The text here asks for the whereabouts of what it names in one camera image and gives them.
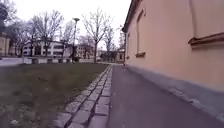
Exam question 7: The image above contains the small distant building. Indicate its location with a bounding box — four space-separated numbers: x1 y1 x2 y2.
115 48 126 63

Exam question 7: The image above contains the grey cobblestone strip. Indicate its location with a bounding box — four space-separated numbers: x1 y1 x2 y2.
53 64 114 128

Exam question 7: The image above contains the street lamp pole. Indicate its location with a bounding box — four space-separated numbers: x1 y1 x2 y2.
71 17 81 63

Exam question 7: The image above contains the grey asphalt path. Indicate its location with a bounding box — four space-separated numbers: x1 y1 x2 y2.
106 64 224 128

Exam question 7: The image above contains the beige building with stone base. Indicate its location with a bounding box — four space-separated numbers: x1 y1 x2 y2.
121 0 224 122

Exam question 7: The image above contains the white multi-storey building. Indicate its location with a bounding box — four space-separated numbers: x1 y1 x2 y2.
22 40 75 58

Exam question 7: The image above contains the patchy grass lawn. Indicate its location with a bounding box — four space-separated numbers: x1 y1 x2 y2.
0 62 110 128

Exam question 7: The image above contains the row of bare trees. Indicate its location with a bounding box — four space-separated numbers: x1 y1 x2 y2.
0 0 126 64

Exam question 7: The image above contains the yellow building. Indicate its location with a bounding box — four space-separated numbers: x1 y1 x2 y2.
0 32 12 57

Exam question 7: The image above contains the low pale wall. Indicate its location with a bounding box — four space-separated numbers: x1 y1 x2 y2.
0 56 95 66

